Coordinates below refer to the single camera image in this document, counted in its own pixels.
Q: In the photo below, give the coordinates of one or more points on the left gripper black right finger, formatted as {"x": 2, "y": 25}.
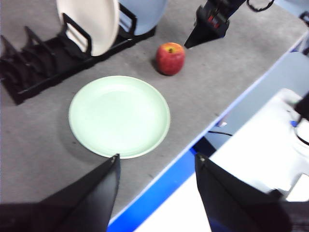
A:
{"x": 229, "y": 205}

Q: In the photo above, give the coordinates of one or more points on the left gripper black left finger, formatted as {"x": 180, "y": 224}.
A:
{"x": 79, "y": 203}

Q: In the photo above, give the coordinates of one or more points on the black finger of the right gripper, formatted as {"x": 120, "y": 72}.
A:
{"x": 202, "y": 36}

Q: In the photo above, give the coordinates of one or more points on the red yellow apple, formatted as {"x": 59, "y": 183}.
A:
{"x": 170, "y": 59}

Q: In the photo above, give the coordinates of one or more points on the light green plate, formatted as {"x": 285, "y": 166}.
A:
{"x": 118, "y": 116}

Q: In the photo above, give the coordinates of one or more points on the blue plate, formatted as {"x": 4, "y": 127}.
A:
{"x": 144, "y": 17}

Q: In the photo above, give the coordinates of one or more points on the cream white plate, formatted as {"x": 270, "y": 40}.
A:
{"x": 96, "y": 26}

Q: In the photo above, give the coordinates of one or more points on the black plate rack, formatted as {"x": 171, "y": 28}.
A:
{"x": 36, "y": 72}

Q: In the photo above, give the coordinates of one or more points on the white base unit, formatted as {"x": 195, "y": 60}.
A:
{"x": 265, "y": 145}

